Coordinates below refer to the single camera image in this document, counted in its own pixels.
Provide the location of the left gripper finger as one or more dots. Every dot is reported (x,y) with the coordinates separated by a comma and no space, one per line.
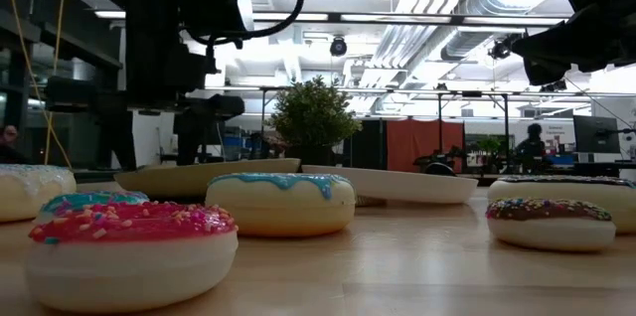
(196,137)
(119,137)

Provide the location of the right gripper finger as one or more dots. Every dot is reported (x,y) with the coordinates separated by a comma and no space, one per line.
(556,47)

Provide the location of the small teal sprinkled donut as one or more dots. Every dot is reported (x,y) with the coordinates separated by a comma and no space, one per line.
(84,200)

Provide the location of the large white glazed donut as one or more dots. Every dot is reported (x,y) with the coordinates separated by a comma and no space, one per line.
(30,197)

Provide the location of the large blue glazed donut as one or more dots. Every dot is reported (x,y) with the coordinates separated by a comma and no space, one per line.
(278,211)

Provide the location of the small pink sprinkled donut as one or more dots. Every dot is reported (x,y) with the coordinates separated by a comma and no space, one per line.
(129,266)

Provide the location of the small chocolate sprinkled donut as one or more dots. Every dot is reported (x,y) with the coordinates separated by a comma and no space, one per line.
(551,234)

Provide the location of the beige round plate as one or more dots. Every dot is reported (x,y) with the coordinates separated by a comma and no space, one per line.
(169,179)

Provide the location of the black ceiling spotlight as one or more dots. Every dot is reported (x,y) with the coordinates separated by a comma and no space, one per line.
(498,50)

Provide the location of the white sign board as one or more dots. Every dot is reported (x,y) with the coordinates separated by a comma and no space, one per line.
(559,132)

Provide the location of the dark computer monitor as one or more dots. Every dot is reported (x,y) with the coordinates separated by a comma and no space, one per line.
(596,134)

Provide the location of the person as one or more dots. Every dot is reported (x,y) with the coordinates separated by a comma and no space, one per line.
(532,149)
(9,144)

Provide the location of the green potted plant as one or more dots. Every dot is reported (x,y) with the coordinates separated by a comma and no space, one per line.
(313,117)

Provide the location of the small background green plant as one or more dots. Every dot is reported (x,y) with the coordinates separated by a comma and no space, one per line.
(489,147)

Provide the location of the large chocolate glazed donut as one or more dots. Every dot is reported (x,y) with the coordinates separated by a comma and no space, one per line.
(546,188)

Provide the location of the black partition panel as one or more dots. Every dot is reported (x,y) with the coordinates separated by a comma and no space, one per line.
(367,142)

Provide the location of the orange curtain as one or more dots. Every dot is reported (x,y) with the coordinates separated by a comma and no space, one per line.
(407,144)

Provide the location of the white round plate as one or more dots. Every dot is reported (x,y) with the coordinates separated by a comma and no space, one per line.
(412,187)

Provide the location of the black metal table frame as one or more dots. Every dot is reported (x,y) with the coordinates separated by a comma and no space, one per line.
(94,175)

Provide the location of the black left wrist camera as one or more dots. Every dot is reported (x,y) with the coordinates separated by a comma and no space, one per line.
(213,3)

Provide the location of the black background metal frame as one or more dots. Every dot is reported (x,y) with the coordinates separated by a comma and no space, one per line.
(440,107)

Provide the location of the black ceiling rail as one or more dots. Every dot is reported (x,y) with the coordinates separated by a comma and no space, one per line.
(397,19)

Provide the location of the black hanging ceiling camera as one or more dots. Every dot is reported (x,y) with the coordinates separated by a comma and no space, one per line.
(338,47)

